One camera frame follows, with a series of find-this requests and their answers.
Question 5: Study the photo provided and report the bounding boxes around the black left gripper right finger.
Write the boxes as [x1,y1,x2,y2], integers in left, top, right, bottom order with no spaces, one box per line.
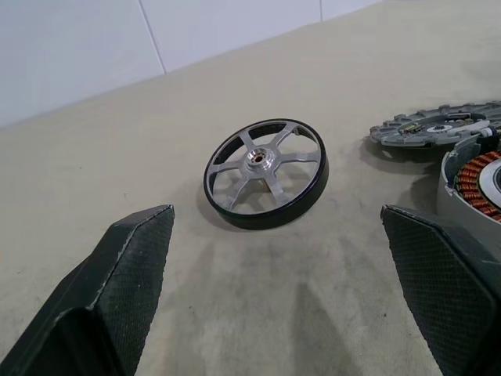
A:
[380,203,501,376]

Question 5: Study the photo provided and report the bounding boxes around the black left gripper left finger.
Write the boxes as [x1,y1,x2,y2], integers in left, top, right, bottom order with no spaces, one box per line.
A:
[0,203,175,376]

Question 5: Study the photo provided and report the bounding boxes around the grey toothed motor lid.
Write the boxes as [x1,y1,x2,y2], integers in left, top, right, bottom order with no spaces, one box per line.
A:
[369,100,501,149]

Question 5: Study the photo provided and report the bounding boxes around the spoked rotor with black rim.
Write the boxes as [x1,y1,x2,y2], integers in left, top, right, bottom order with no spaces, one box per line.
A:
[202,118,330,231]

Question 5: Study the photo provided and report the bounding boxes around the grey motor housing copper coils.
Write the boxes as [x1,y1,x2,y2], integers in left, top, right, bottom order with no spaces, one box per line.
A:
[440,128,501,224]

